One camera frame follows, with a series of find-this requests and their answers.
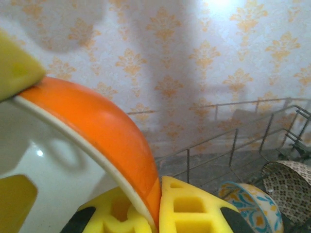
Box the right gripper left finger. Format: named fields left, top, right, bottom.
left=60, top=186, right=153, bottom=233

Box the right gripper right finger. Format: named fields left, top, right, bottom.
left=159, top=176, right=255, bottom=233

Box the teal and yellow patterned bowl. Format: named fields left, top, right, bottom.
left=218, top=181, right=284, bottom=233

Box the orange bowl with white inside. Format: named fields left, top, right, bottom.
left=0, top=76, right=162, bottom=233

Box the grey wire dish rack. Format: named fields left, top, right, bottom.
left=155, top=97, right=311, bottom=233

